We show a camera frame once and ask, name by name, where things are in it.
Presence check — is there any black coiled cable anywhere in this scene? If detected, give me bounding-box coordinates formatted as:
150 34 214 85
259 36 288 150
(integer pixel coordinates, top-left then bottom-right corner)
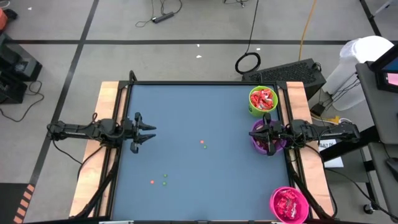
234 0 262 75

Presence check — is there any white bag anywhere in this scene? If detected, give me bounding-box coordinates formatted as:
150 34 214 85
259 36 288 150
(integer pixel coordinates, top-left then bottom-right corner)
322 35 396 112

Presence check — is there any white paper sheet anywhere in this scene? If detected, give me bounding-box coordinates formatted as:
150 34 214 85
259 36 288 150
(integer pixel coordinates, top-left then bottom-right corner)
318 139 345 169

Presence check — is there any black power strip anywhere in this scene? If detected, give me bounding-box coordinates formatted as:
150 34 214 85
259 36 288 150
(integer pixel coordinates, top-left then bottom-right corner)
151 11 175 24

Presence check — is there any black equipment box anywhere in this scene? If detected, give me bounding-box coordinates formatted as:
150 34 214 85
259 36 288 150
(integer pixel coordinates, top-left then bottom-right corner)
0 32 44 105

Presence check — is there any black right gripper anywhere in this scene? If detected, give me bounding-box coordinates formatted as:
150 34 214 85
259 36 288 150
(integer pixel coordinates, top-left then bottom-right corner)
248 112 292 156

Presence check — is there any black floor cable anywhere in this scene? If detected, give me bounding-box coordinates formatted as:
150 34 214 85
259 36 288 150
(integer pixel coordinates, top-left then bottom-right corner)
0 80 45 123

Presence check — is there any black monitor with screen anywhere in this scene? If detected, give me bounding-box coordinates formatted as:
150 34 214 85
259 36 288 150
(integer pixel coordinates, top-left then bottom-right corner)
369 43 398 94

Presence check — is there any orange object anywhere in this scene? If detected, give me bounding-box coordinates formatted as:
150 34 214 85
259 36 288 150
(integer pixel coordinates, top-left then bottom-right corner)
0 7 9 31

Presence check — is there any black power strip cable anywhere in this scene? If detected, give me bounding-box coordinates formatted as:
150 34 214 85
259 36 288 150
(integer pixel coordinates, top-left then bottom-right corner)
135 0 183 28

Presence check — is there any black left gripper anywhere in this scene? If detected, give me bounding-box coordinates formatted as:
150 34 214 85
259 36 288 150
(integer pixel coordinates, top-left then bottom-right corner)
123 111 157 154

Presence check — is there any pink plastic bucket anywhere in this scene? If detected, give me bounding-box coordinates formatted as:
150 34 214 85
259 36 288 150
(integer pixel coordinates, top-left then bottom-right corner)
269 186 310 224

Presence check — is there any yellow cable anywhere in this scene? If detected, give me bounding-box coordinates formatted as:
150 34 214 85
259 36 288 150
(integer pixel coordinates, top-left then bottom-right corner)
298 0 318 62

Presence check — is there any black floor object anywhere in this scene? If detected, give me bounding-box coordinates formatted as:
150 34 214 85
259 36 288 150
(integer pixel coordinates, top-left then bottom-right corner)
3 8 19 20

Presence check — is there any purple plastic bucket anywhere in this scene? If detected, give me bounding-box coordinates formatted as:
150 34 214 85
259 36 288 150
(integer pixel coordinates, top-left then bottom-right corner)
251 119 287 156

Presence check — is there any black power adapter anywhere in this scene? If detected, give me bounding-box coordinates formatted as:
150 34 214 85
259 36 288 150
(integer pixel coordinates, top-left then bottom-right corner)
310 103 326 117

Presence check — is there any grey desk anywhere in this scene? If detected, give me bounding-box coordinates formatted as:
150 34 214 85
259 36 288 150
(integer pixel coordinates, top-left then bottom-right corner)
355 61 398 146
368 141 398 224

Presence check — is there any black perforated computer case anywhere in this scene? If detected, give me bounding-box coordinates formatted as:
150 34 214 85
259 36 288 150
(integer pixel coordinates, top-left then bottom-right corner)
241 58 327 100

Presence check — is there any green plastic bucket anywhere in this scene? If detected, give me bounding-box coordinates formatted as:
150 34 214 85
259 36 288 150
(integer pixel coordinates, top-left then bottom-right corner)
248 85 279 118

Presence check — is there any wooden board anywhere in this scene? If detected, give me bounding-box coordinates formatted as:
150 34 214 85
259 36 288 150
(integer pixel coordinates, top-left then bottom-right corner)
68 81 121 218
285 81 335 218

